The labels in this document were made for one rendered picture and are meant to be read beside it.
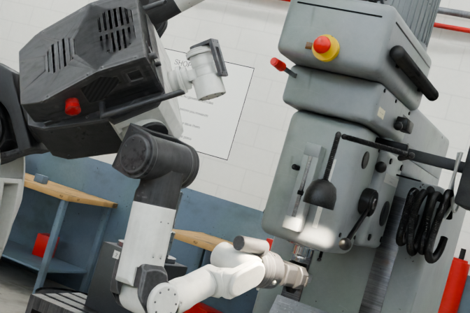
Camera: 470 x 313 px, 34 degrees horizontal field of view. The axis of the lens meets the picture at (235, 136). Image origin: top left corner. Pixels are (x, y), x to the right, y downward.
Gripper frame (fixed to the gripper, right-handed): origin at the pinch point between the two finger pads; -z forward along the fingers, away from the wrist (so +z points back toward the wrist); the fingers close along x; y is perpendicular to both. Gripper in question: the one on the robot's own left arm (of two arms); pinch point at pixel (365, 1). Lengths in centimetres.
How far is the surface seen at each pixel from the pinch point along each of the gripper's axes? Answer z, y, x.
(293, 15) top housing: 11.7, -19.8, -7.9
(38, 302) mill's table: -38, -93, -62
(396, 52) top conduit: 6.0, -20.3, 17.3
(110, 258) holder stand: -39, -73, -51
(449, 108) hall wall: -340, 247, -88
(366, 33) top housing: 10.1, -20.1, 10.4
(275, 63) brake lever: 9.0, -32.9, -6.5
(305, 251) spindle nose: -33, -55, 3
